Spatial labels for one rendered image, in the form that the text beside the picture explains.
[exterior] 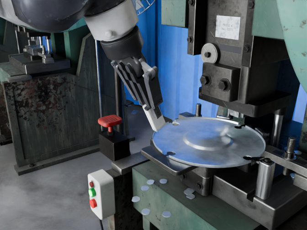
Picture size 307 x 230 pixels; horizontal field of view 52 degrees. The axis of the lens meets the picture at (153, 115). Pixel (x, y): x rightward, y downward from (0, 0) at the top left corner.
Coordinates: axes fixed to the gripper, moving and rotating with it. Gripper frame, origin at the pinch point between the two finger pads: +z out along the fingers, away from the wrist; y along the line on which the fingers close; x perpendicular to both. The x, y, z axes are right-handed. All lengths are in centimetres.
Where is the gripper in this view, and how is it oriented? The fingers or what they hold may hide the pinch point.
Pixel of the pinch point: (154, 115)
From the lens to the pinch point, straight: 68.7
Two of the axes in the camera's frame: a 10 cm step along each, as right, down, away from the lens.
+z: 3.3, 7.4, 5.8
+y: 6.3, 2.9, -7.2
